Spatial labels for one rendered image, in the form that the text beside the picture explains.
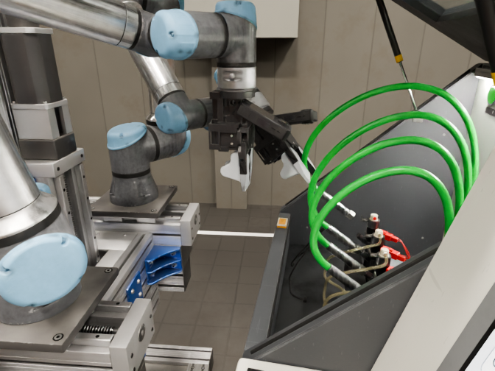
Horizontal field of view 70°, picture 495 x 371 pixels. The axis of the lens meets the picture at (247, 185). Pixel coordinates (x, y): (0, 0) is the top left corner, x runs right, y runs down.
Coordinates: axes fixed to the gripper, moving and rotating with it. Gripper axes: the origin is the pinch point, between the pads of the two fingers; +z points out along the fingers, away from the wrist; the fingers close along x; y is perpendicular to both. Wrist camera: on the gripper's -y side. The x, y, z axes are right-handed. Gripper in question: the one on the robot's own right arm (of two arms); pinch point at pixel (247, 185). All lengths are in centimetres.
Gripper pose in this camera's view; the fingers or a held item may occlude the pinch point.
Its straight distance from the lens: 76.6
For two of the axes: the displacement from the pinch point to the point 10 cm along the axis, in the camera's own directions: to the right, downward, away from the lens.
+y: -9.8, -0.7, 1.8
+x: -1.9, 3.6, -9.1
